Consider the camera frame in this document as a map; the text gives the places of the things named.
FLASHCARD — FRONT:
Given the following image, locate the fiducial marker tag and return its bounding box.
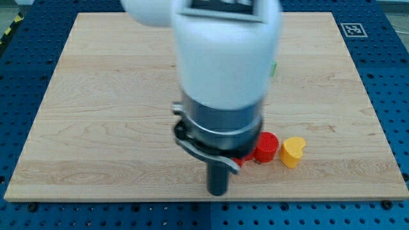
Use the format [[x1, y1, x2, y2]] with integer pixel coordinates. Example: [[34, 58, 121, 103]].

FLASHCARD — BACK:
[[341, 22, 367, 38]]

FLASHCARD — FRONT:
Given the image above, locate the silver tool flange with clamp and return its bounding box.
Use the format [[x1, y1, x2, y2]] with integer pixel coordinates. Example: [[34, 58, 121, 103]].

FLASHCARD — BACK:
[[172, 93, 263, 174]]

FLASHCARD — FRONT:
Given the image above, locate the wooden board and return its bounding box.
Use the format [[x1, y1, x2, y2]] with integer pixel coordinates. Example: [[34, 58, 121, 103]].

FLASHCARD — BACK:
[[4, 12, 408, 203]]

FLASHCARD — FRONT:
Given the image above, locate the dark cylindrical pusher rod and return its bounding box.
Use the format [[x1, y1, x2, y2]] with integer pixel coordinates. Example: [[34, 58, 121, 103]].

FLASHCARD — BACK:
[[206, 162, 229, 196]]

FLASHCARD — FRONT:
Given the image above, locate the yellow heart-shaped block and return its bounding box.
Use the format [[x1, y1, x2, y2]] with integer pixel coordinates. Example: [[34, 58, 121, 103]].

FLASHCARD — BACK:
[[279, 137, 306, 169]]

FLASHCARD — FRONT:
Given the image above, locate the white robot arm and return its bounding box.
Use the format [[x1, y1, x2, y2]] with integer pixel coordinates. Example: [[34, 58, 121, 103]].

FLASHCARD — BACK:
[[121, 0, 282, 196]]

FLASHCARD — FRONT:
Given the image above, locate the red cylinder block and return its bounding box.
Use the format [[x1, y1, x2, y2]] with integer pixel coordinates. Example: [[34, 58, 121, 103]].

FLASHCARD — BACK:
[[254, 132, 279, 163]]

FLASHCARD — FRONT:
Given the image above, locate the red block behind tool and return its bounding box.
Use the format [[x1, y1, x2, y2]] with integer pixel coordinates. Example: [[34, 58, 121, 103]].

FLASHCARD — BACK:
[[232, 149, 256, 167]]

